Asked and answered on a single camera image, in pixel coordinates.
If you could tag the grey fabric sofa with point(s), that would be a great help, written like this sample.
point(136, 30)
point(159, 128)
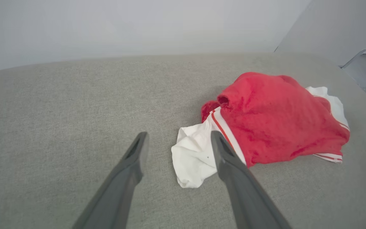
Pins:
point(59, 111)

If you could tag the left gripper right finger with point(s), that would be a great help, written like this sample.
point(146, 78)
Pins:
point(246, 197)

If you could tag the red and white jersey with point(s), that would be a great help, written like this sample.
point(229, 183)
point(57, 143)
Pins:
point(275, 121)

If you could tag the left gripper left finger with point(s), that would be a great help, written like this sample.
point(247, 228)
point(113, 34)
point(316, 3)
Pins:
point(119, 190)

